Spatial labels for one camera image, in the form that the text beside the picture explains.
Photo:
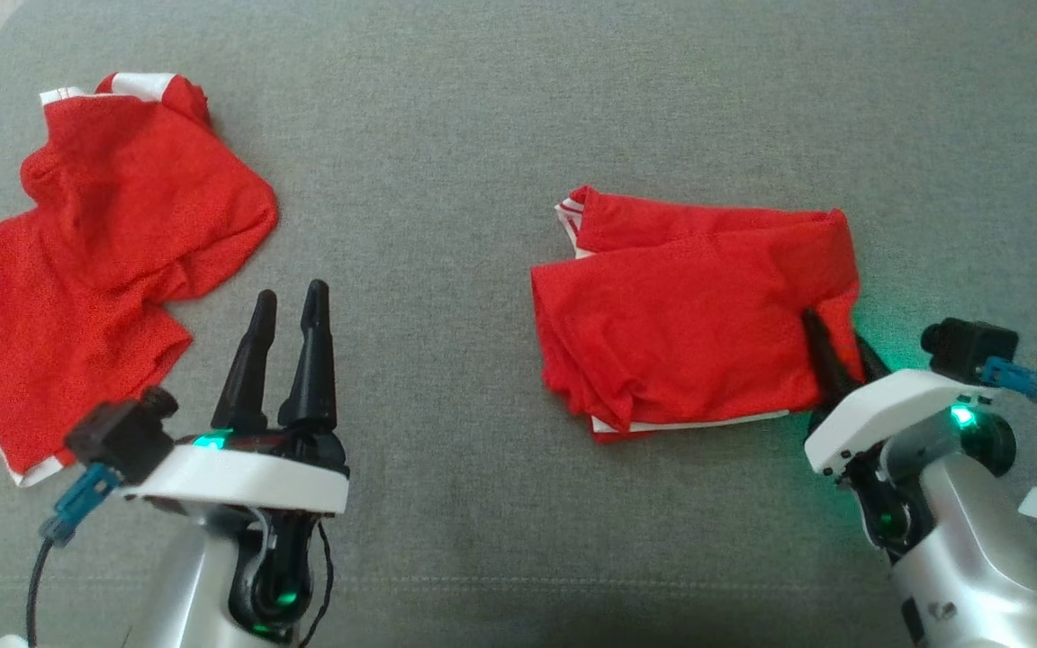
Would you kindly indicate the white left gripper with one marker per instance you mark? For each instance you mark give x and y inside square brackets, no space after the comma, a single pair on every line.
[239,477]

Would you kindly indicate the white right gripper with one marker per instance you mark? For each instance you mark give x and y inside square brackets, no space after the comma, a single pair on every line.
[879,414]

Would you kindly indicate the red basketball jersey number 23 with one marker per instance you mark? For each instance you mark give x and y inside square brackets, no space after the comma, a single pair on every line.
[689,315]

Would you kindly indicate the red mesh shorts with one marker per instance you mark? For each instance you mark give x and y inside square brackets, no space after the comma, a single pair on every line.
[113,234]

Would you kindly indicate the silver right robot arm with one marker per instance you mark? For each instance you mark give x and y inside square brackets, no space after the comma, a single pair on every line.
[978,576]

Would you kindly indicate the grey fabric sofa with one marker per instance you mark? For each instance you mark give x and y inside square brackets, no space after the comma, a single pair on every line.
[446,180]

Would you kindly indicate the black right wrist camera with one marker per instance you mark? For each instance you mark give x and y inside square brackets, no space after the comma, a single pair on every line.
[973,346]

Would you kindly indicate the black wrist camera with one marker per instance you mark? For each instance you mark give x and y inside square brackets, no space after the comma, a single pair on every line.
[973,346]
[118,436]

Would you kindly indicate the blue right camera connector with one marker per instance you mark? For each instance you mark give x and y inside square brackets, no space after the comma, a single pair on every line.
[1018,378]

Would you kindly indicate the blue camera connector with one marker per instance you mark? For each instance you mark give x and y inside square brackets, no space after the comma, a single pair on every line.
[82,504]
[1018,378]

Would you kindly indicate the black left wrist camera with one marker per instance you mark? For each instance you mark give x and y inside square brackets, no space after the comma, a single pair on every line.
[118,436]

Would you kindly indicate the blue left camera connector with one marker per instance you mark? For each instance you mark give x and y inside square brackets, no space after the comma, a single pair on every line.
[82,504]

